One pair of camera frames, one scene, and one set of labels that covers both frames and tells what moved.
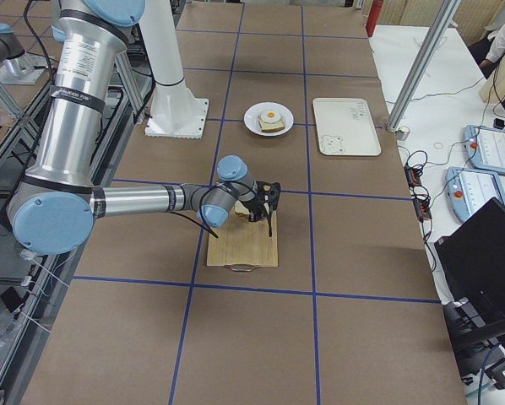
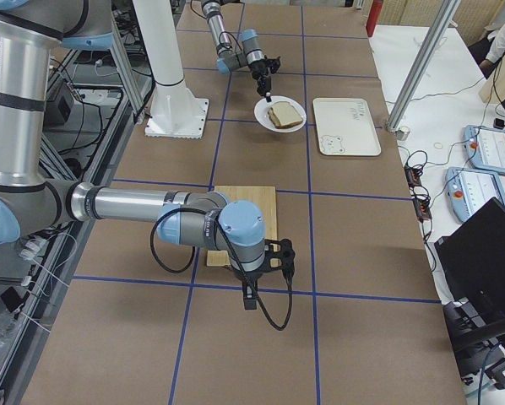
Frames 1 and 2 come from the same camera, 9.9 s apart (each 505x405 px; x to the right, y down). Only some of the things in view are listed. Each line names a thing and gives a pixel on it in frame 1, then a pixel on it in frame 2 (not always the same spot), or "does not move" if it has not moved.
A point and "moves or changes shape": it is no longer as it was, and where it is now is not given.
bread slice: [241, 208] moves or changes shape
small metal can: [402, 132] does not move
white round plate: [252, 117] → [282, 115]
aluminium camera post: [435, 35] does not move
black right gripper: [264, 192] → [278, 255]
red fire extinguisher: [373, 16] does not move
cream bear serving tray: [345, 126] does not move
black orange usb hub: [420, 195] does not move
